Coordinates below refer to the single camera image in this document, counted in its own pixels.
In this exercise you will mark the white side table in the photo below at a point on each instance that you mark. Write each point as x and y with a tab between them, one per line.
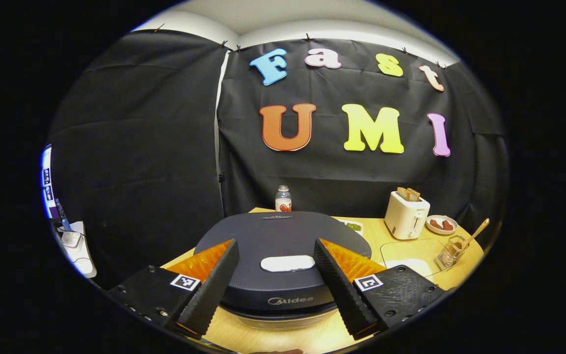
79	255

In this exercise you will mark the small clear bottle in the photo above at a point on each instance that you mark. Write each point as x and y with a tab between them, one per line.
283	201

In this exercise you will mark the white round plate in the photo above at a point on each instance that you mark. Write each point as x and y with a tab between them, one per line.
441	232

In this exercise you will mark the toast bread slice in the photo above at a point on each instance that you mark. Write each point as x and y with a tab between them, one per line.
414	195
403	193

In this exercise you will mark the dark grey rice cooker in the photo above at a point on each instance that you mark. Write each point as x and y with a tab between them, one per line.
278	236

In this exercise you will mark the red meat piece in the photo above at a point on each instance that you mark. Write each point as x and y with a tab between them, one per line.
436	224
447	225

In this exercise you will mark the cream rice box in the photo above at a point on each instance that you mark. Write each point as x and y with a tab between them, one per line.
410	255

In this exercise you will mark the white divided dish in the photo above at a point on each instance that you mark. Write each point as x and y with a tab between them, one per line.
353	226

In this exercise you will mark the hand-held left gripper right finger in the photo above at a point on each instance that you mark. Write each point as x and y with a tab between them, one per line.
342	290

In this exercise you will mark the white toaster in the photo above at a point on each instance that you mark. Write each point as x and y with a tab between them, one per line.
406	219

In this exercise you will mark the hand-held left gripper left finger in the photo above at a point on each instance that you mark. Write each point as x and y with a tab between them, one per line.
212	290

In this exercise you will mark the computer monitor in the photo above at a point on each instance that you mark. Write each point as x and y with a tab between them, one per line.
47	182

